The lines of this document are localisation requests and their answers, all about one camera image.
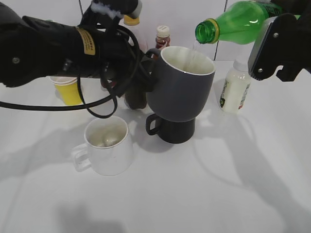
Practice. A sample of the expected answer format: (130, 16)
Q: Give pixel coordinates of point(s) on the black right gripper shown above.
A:
(283, 46)

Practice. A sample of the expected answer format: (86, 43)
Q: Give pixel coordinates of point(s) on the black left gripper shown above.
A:
(32, 48)

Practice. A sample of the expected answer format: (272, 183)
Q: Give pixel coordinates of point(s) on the green sprite bottle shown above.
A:
(242, 21)

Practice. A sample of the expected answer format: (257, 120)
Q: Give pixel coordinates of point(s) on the gray ceramic mug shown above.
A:
(183, 79)

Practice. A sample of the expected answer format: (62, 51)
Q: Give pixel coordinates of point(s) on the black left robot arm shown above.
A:
(32, 48)

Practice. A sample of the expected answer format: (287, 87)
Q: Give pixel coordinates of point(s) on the yellow paper cup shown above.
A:
(67, 89)

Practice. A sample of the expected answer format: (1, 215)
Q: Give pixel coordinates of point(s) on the white milk bottle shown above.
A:
(236, 86)

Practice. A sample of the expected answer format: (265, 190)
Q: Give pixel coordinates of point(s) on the cola bottle yellow cap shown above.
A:
(135, 97)

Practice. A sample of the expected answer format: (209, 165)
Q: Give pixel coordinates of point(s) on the brown coffee drink bottle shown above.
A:
(162, 39)

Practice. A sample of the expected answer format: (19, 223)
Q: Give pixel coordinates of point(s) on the white ceramic mug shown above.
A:
(108, 147)

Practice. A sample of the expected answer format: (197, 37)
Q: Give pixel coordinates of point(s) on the black ceramic mug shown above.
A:
(171, 132)

